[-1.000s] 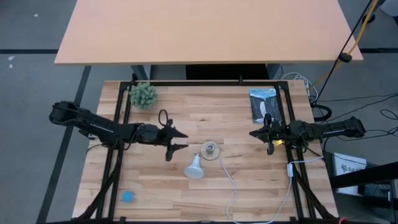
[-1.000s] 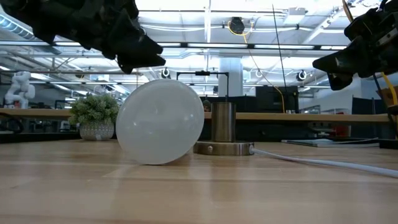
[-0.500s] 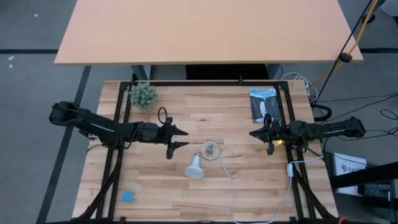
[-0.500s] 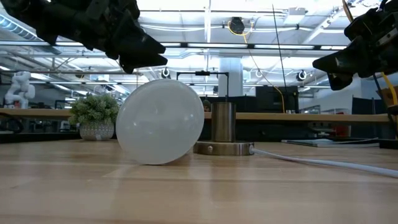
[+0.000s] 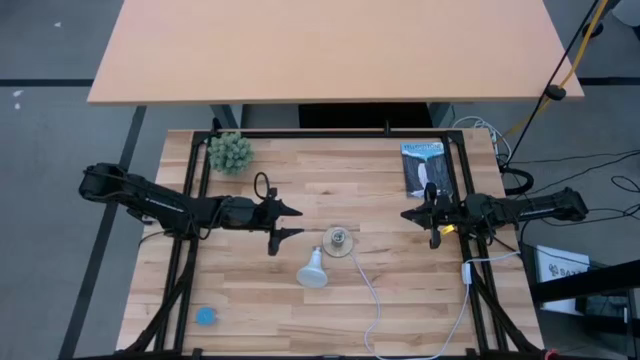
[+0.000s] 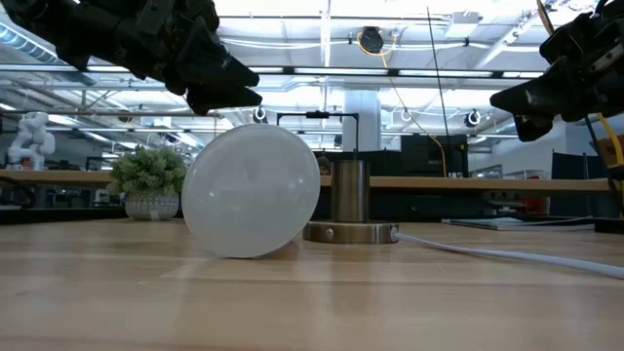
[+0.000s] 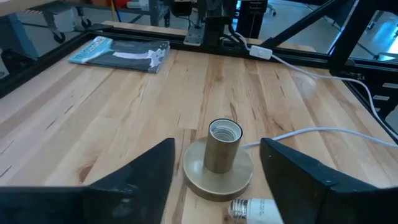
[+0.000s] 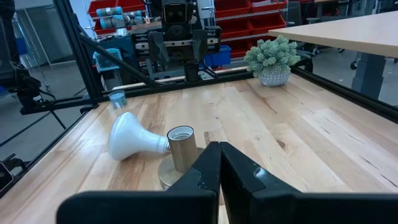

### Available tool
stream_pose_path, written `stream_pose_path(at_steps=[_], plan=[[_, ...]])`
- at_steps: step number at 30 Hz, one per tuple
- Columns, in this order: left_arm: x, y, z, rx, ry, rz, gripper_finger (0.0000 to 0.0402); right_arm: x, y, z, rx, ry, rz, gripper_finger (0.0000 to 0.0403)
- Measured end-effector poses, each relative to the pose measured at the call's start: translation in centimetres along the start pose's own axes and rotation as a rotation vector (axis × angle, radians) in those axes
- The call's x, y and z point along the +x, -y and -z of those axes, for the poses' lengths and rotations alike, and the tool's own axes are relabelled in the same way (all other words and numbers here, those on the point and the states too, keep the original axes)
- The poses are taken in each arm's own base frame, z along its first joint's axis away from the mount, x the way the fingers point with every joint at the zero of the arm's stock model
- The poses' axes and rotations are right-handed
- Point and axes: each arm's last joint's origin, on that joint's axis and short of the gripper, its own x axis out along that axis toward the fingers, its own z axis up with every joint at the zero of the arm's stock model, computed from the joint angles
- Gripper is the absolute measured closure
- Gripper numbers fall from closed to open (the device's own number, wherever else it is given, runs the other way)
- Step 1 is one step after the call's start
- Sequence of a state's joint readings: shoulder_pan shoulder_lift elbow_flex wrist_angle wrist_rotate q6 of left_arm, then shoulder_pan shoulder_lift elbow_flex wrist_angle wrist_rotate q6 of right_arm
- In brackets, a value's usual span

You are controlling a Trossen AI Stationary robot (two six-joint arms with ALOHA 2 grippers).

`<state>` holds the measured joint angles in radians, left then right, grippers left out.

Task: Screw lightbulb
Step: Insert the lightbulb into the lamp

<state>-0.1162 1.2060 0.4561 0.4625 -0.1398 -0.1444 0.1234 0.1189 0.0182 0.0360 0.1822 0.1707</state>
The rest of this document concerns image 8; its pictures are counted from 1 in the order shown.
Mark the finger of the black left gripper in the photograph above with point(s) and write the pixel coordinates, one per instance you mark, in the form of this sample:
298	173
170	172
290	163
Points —
199	45
158	48

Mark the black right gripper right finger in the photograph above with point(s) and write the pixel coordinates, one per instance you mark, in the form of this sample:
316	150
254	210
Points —
264	205

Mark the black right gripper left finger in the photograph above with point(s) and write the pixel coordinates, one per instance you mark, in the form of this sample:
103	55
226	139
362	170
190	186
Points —
186	202

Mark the brass lamp socket base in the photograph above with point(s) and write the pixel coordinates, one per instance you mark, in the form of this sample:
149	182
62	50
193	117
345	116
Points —
183	149

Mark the white flood lightbulb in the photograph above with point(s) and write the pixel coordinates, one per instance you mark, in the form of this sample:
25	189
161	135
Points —
130	137

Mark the grey blue-jointed robot arm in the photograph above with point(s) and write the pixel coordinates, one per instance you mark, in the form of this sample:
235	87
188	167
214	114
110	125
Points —
119	20

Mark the blue storage bin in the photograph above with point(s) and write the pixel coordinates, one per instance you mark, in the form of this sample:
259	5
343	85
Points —
219	57

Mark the red storage bin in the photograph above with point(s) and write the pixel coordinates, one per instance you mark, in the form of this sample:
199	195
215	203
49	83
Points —
231	7
234	29
105	6
237	48
267	25
269	5
104	29

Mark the light blue box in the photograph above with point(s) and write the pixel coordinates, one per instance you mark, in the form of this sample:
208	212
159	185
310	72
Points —
106	60

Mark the faux green plant white pot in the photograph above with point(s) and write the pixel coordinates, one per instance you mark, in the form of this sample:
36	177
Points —
272	59

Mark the black office chair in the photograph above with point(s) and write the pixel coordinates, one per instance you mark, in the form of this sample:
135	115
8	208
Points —
295	15

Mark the light wood desk top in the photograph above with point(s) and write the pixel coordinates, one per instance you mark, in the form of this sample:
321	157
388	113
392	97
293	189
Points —
348	32

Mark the grey desk leg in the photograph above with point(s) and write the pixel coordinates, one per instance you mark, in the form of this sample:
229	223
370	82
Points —
369	74

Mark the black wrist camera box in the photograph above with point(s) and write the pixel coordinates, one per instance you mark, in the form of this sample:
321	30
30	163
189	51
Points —
175	13

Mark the black diagonal frame brace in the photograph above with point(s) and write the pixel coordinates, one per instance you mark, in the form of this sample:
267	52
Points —
124	63

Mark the black table frame rail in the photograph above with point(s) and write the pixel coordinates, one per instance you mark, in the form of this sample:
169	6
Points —
186	82
40	155
348	93

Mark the black upright frame post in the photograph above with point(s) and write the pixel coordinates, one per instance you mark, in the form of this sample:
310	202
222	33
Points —
77	49

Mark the black camera stand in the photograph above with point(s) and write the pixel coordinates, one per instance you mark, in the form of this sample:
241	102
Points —
26	90

